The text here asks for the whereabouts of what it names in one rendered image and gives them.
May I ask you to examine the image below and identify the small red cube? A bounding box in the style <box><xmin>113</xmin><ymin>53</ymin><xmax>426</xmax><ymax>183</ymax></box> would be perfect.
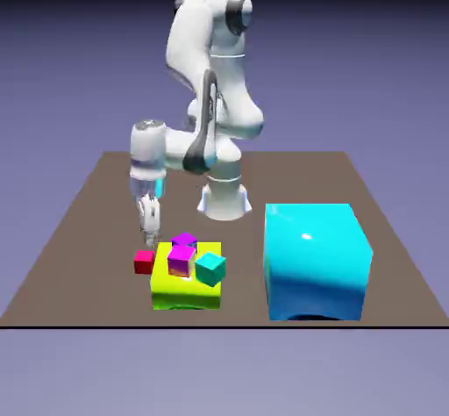
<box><xmin>133</xmin><ymin>249</ymin><xmax>156</xmax><ymax>276</ymax></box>

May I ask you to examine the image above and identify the large cyan box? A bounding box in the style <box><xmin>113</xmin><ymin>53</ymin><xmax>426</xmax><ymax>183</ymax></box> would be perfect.
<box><xmin>263</xmin><ymin>203</ymin><xmax>374</xmax><ymax>321</ymax></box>

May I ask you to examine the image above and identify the small purple cube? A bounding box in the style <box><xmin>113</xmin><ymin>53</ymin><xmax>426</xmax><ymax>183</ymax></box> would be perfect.
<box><xmin>170</xmin><ymin>232</ymin><xmax>198</xmax><ymax>252</ymax></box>

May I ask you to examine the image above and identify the small magenta cube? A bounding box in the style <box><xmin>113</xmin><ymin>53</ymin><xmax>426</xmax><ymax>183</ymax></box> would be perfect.
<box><xmin>167</xmin><ymin>245</ymin><xmax>196</xmax><ymax>279</ymax></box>

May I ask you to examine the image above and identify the large yellow box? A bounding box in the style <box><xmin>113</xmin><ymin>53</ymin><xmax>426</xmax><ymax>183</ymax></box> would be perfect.
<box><xmin>150</xmin><ymin>241</ymin><xmax>223</xmax><ymax>311</ymax></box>

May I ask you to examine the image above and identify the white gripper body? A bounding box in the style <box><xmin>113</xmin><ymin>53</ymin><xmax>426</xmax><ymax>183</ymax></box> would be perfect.
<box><xmin>139</xmin><ymin>193</ymin><xmax>161</xmax><ymax>235</ymax></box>

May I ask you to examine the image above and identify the small teal cube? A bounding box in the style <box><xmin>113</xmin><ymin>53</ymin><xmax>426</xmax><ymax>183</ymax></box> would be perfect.
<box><xmin>195</xmin><ymin>251</ymin><xmax>227</xmax><ymax>288</ymax></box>

